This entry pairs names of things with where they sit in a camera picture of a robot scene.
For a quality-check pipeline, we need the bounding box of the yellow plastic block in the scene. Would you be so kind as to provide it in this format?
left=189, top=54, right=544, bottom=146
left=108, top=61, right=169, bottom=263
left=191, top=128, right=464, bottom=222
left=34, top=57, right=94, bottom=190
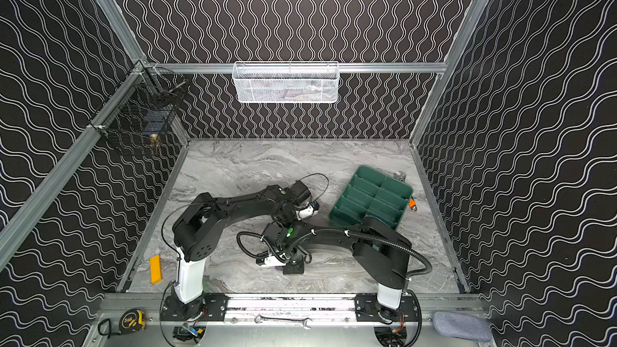
left=149, top=255, right=163, bottom=284

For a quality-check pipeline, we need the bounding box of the grey cloth pad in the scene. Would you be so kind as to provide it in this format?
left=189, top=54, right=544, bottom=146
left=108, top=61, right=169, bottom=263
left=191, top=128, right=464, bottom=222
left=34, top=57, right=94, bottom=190
left=432, top=312, right=493, bottom=343

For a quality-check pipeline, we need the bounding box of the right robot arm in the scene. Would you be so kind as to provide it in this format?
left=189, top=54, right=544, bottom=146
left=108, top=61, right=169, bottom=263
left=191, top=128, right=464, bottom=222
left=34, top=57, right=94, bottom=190
left=257, top=216, right=432, bottom=311

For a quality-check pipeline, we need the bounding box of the silver combination wrench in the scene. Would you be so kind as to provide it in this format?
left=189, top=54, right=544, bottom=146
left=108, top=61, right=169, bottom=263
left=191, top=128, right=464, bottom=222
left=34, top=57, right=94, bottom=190
left=254, top=315, right=311, bottom=330

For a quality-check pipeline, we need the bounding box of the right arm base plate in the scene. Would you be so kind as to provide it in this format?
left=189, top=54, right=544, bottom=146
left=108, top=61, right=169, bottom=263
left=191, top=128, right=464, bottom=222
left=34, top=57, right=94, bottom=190
left=353, top=294, right=421, bottom=325

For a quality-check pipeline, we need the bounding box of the white mesh wall basket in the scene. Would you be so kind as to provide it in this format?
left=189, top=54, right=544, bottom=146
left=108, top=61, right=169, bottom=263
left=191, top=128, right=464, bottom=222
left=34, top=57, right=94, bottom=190
left=231, top=61, right=341, bottom=104

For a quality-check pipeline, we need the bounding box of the black wire wall basket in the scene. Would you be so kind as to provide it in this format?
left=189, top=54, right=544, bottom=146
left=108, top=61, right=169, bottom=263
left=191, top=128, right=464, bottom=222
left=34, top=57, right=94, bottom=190
left=95, top=67, right=188, bottom=157

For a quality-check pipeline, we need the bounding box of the brass padlock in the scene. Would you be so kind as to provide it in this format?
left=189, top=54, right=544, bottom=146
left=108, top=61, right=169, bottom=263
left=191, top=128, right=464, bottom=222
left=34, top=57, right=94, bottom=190
left=149, top=133, right=160, bottom=149

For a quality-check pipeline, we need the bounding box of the aluminium front rail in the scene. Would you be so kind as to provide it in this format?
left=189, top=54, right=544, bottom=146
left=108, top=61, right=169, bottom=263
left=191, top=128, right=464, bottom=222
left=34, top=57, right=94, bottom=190
left=98, top=293, right=485, bottom=328

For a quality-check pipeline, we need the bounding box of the yellow black tape measure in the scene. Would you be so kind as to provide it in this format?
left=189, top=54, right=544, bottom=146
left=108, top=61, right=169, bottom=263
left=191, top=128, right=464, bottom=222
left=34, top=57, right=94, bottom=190
left=97, top=308, right=146, bottom=338

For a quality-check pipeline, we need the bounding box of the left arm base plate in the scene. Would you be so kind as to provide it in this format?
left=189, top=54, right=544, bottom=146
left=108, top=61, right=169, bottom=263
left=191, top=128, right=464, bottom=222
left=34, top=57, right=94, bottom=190
left=160, top=292, right=229, bottom=321

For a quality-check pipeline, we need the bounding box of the orange handled adjustable wrench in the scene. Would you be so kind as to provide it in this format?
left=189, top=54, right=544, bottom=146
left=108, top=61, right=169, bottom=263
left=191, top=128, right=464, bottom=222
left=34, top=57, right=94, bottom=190
left=393, top=171, right=417, bottom=212

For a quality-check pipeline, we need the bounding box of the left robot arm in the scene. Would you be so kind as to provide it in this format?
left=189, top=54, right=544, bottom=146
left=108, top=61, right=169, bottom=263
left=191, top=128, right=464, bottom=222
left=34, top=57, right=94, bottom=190
left=172, top=181, right=319, bottom=304

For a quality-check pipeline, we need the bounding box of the green divided plastic tray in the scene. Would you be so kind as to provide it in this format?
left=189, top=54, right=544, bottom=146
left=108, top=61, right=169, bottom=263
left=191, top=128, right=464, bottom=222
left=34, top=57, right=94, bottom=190
left=329, top=165, right=414, bottom=231

